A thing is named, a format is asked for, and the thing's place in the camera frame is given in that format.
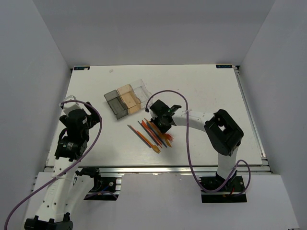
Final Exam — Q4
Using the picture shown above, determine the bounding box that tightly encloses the clear transparent container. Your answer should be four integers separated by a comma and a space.
130, 79, 152, 109

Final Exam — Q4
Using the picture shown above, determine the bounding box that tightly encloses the blue plastic knife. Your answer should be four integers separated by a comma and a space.
146, 122, 167, 147

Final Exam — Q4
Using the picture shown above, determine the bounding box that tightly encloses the aluminium right rail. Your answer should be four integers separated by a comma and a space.
233, 66, 272, 172

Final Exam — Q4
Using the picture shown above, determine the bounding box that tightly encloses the orange transparent container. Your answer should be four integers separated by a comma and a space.
117, 84, 141, 115

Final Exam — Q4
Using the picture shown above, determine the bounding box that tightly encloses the grey transparent container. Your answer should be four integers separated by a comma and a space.
104, 90, 128, 120

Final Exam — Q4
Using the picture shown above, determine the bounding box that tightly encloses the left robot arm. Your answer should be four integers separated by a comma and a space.
24, 99, 103, 230

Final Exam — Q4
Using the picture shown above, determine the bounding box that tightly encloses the aluminium rail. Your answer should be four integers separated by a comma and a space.
233, 66, 272, 172
44, 164, 273, 174

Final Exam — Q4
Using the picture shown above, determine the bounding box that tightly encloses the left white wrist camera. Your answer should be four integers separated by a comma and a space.
59, 95, 81, 116

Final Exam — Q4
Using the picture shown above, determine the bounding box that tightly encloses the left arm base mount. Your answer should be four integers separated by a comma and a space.
75, 167, 119, 201

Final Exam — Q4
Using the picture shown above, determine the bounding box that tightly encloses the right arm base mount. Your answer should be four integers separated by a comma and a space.
199, 176, 247, 204

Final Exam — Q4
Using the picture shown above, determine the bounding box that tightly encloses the red plastic fork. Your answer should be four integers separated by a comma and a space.
145, 118, 174, 141

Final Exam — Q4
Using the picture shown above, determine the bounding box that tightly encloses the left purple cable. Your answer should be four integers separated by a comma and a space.
4, 100, 103, 230

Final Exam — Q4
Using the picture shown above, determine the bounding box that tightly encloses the left blue table label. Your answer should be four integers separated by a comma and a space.
73, 66, 90, 71

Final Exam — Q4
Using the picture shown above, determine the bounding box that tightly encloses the red chopstick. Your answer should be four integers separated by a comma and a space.
134, 128, 153, 147

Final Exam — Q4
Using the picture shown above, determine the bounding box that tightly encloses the orange yellow fork bottom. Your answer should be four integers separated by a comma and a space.
137, 131, 161, 154

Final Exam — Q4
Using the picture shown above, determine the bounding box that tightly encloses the orange plastic knife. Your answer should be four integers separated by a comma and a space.
165, 134, 173, 147

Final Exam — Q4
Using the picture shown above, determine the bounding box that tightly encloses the purple cable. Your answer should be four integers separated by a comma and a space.
4, 100, 103, 230
145, 90, 251, 194

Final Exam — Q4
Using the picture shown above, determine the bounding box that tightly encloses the aluminium front rail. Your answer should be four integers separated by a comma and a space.
44, 164, 273, 174

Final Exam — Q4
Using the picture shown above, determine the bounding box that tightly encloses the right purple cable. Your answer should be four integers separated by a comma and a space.
145, 90, 251, 194

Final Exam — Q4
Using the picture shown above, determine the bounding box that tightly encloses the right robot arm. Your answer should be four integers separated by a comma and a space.
148, 100, 244, 191

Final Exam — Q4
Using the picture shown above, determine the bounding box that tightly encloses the red plastic knife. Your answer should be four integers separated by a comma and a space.
142, 120, 162, 145

